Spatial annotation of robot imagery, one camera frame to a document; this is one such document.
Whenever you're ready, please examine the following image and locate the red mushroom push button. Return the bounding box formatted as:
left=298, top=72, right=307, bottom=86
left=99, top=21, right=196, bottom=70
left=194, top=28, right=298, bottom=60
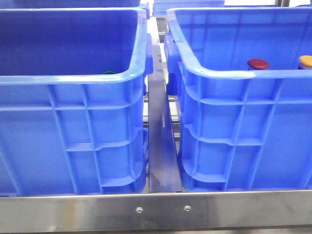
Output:
left=247, top=58, right=269, bottom=70

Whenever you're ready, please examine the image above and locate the blue bin rear left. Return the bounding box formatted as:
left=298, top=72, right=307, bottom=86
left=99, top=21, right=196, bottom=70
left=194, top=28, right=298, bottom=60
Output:
left=0, top=0, right=150, bottom=19

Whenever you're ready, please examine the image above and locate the far blue crate left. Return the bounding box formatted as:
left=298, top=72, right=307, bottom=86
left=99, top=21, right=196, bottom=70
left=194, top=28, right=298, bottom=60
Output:
left=153, top=0, right=225, bottom=16

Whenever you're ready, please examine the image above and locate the steel shelf front rail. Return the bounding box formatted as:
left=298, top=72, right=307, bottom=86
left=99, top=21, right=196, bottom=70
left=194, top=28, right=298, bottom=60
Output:
left=0, top=190, right=312, bottom=233

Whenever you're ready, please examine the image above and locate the blue plastic bin left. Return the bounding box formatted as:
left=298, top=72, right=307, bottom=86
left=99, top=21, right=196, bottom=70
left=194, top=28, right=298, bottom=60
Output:
left=0, top=8, right=153, bottom=197

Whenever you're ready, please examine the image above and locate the yellow mushroom push button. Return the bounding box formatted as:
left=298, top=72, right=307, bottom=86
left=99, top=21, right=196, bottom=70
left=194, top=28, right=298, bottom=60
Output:
left=298, top=55, right=312, bottom=70

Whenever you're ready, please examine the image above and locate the blue plastic bin right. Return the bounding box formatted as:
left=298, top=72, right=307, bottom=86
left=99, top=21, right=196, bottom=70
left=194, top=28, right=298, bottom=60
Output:
left=165, top=7, right=312, bottom=192

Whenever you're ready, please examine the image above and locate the blue plastic bin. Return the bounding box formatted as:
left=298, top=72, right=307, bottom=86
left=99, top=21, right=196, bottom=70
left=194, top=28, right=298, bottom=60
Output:
left=165, top=7, right=312, bottom=192
left=0, top=8, right=153, bottom=197

